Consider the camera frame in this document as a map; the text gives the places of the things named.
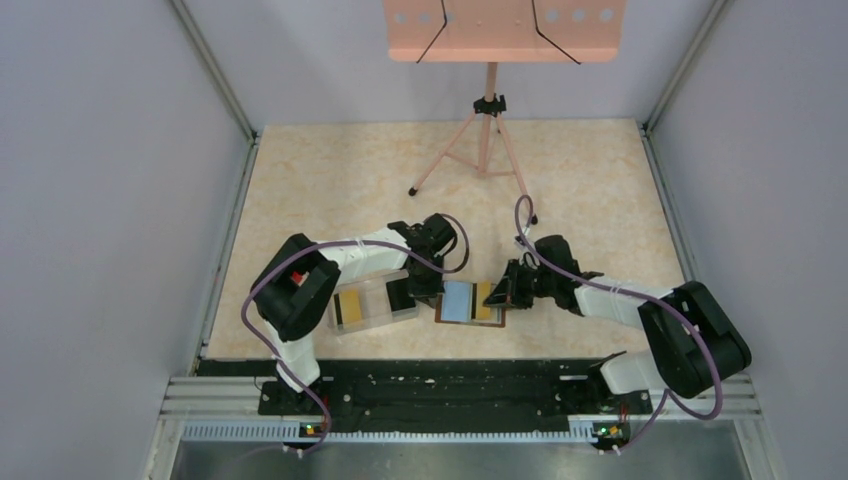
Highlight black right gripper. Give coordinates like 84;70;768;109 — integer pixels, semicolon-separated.
484;258;557;309

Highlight brown leather card holder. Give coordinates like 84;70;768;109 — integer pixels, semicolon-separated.
435;281;506;328

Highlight clear acrylic card box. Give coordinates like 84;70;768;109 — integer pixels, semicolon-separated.
322;270;420;336

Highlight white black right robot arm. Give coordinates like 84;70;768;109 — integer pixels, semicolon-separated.
483;235;752;412

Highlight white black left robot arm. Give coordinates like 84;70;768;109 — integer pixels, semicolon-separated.
241;213;469;414

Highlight black credit card stack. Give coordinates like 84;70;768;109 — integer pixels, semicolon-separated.
386;278;416;316

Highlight yellow credit card stack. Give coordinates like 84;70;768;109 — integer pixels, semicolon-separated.
333;289;364;328

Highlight red plastic block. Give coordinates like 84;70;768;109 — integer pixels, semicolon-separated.
290;272;309;287

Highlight pink tripod music stand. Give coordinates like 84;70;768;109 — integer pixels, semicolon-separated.
382;0;628;197

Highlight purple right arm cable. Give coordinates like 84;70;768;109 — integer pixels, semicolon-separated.
513;194;725;453

